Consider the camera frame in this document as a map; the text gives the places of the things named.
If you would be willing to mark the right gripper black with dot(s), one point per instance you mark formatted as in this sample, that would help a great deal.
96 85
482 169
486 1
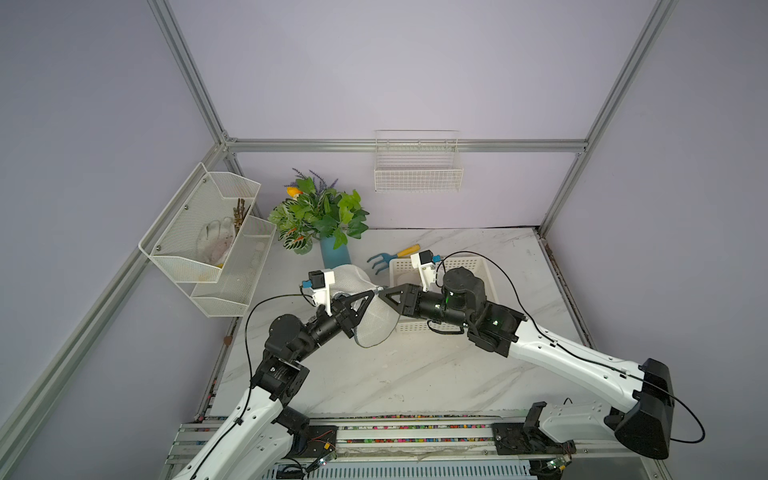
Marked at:
412 302

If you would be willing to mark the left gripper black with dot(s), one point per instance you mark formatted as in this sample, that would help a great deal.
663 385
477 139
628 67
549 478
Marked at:
344 316

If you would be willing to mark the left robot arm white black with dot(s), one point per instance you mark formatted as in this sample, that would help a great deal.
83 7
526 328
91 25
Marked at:
262 429

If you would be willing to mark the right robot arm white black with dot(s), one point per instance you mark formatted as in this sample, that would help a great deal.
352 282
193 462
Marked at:
640 396

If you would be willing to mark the white plastic basket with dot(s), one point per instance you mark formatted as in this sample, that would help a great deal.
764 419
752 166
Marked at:
465 306

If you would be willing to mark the blue yellow garden fork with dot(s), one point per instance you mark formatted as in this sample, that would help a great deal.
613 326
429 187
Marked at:
380 262

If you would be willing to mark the teal vase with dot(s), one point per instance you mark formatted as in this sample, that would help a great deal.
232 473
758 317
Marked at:
333 257

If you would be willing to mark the artificial green plant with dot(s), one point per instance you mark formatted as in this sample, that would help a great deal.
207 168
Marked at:
315 210

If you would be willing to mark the clear glove in shelf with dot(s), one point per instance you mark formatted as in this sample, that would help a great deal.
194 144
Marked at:
215 241

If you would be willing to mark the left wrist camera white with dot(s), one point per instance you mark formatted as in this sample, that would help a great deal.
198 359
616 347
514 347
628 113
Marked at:
319 282

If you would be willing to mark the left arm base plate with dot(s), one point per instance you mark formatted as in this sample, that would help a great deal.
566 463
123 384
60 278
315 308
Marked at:
314 442

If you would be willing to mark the white wire wall basket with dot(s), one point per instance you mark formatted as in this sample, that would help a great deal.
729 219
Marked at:
423 171

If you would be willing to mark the white mesh wall shelf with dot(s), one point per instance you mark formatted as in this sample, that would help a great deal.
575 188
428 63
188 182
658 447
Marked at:
170 243

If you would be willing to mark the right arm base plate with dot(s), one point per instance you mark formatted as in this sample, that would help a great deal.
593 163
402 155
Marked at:
517 439

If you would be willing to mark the aluminium frame rail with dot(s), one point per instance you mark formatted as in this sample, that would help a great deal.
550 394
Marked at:
372 145

